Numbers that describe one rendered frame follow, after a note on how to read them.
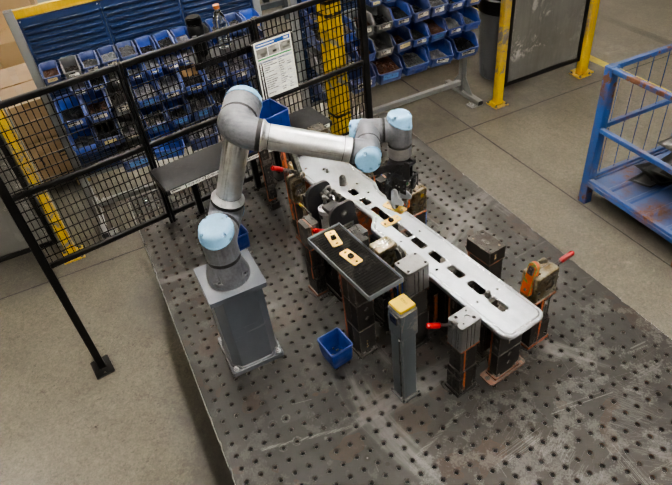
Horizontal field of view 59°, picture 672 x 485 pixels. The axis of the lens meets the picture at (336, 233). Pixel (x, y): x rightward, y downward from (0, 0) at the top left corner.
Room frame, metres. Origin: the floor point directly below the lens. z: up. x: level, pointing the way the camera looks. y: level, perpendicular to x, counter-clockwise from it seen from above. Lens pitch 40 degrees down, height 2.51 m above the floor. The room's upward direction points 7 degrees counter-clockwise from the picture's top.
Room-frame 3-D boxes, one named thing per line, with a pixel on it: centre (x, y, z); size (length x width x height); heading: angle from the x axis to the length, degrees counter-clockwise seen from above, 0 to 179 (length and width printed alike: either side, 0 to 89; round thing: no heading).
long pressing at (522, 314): (1.82, -0.24, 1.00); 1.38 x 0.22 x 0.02; 29
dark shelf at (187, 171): (2.52, 0.39, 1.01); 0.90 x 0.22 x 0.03; 119
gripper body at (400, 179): (1.59, -0.24, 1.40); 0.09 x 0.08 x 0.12; 44
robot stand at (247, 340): (1.53, 0.39, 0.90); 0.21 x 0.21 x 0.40; 22
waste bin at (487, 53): (4.98, -1.69, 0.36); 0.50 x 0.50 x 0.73
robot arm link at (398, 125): (1.60, -0.23, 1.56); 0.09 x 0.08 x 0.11; 84
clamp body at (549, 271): (1.41, -0.67, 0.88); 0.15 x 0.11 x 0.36; 119
